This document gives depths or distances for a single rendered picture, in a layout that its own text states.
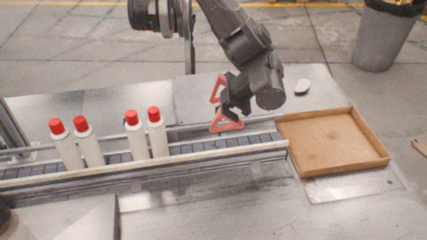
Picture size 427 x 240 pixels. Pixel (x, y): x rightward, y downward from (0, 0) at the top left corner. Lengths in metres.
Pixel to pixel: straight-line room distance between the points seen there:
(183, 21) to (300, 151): 0.90
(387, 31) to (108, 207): 2.49
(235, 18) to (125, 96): 0.86
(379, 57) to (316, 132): 1.91
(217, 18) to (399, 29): 2.44
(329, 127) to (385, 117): 1.50
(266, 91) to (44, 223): 0.71
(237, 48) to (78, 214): 0.65
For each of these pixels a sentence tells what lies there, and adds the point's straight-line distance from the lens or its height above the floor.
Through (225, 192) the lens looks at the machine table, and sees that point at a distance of 1.06.
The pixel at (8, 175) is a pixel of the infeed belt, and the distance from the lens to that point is 1.21.
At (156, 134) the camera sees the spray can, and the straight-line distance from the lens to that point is 0.98.
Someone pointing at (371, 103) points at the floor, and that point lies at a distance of 2.86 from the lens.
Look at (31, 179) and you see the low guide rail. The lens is 1.11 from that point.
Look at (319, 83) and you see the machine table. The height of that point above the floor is 0.83.
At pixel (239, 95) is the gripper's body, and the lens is 0.71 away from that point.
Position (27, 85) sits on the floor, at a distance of 3.16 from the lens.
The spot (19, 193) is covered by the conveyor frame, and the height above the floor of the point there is 0.87.
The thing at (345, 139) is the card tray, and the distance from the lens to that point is 1.28.
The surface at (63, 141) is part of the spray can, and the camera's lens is 1.01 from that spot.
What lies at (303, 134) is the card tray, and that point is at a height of 0.83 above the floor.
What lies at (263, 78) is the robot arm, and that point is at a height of 1.35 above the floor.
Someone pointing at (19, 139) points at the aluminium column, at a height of 0.92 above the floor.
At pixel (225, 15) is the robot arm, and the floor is 1.43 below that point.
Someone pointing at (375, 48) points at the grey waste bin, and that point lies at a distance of 3.07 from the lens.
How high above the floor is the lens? 1.71
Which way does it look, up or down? 44 degrees down
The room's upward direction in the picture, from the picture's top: straight up
